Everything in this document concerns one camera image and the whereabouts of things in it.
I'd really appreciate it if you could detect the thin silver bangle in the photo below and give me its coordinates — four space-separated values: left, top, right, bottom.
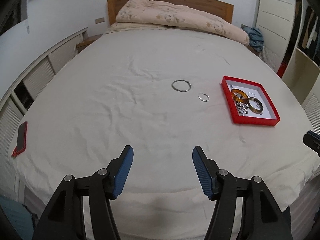
171 79 191 93

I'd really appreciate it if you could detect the wall switch plate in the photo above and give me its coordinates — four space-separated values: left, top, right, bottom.
95 17 105 24

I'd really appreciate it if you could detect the red cased smartphone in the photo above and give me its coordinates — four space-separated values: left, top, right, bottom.
11 121 28 159

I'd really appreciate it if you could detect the dark olive bangle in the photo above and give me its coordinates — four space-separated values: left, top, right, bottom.
247 99 264 115

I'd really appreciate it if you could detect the white low cabinet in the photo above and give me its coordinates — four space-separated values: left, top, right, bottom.
1 28 87 199

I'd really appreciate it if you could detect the red jewelry box tray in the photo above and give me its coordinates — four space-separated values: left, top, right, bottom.
221 76 280 126

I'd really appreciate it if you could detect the blue cloth pile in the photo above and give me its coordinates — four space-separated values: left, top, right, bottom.
243 27 264 53

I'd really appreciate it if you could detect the amber resin bangle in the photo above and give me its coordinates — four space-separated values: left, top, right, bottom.
231 88 248 103

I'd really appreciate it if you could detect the wooden nightstand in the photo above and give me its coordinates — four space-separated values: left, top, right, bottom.
76 34 102 53

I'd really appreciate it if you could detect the dark beaded bracelet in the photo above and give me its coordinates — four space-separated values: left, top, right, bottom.
234 101 250 117

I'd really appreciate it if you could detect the beige pillow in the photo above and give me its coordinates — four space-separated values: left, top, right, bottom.
105 22 168 34

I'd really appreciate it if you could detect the white bed sheet mattress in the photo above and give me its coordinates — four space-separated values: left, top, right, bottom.
12 29 319 239

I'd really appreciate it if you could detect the beige floral duvet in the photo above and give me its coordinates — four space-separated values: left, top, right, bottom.
116 0 249 46

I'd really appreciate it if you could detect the wooden headboard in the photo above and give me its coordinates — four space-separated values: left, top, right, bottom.
106 0 234 25

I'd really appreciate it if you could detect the twisted silver hoop earring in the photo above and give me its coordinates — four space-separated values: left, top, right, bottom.
198 93 210 102

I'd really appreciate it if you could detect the white wardrobe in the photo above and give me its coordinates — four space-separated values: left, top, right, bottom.
256 0 296 72

